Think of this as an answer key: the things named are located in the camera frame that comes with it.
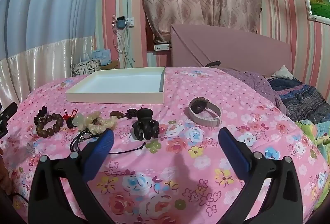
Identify purple dotted blanket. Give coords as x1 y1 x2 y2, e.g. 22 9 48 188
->
219 68 286 113

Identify black white patterned bag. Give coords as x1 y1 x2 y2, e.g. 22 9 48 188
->
72 59 101 77

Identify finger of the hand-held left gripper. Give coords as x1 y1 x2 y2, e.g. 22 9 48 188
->
0 102 18 138

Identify beige strap wrist watch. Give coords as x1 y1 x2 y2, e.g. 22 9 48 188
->
187 97 222 127

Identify pink floral bed sheet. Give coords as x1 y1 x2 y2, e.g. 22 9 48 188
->
0 67 330 224

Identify black hair claw clip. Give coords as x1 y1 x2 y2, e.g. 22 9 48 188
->
132 108 160 141

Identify red knot charm black bead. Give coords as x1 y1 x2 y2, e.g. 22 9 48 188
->
63 109 78 129

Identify blue curtain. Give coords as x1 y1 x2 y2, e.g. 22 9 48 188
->
0 0 106 59

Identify brown wooden bead bracelet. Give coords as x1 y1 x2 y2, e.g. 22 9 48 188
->
36 114 64 137

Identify light blue bag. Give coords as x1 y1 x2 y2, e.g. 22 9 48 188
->
91 49 112 65

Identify cream shell bracelet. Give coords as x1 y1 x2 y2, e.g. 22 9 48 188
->
85 116 118 135

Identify person's left hand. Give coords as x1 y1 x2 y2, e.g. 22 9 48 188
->
0 156 13 196

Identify hanging charger cables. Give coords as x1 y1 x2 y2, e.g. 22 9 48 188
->
115 28 135 70

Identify white satin curtain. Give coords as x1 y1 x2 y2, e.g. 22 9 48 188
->
0 36 94 108

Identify blue quilt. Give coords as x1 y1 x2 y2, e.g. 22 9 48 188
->
267 77 330 123

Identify green printed blanket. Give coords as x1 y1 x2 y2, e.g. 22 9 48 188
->
295 121 330 163

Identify pale jade bead bracelet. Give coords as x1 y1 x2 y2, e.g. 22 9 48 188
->
72 112 102 128

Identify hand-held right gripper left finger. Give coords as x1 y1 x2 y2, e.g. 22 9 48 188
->
28 128 114 224

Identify pink cardboard panel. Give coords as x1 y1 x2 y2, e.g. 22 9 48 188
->
170 23 292 77

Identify white pillow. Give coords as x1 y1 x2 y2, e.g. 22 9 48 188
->
271 65 293 79

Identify dark bead bracelet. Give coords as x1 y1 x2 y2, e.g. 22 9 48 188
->
34 107 48 125

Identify blue charger device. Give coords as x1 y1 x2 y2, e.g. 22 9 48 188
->
116 17 128 30

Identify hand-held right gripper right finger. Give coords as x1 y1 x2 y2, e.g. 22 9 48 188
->
218 127 304 224

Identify brown pendant dark cord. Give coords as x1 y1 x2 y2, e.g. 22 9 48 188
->
110 108 140 120

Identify black cord necklace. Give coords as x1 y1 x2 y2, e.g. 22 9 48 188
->
70 129 146 155

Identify white shallow box tray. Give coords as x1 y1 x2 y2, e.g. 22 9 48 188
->
65 67 166 104

